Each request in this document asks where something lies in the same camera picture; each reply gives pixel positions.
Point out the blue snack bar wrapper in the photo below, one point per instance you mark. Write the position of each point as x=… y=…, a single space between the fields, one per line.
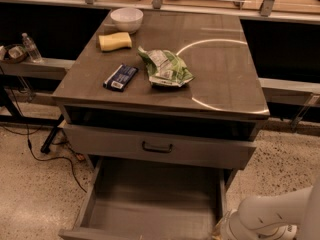
x=120 y=78

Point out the black stand leg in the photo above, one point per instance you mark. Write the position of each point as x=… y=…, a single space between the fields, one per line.
x=46 y=146

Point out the grey top drawer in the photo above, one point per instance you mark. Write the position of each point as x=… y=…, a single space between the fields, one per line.
x=156 y=147

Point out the yellow sponge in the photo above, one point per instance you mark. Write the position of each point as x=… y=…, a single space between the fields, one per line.
x=115 y=41

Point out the clear plastic water bottle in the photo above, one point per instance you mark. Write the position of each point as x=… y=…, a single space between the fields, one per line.
x=31 y=48

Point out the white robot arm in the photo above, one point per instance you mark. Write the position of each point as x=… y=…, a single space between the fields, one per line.
x=279 y=217

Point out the grey drawer cabinet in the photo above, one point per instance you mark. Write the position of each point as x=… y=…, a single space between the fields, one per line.
x=223 y=101

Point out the green chip bag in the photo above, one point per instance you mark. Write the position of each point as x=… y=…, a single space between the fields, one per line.
x=165 y=68

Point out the dark basket with items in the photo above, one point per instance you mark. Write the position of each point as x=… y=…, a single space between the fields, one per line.
x=12 y=54

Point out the grey drawer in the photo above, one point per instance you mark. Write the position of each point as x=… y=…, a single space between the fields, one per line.
x=156 y=147
x=142 y=200

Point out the white bowl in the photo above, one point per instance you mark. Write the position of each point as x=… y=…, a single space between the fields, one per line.
x=127 y=19

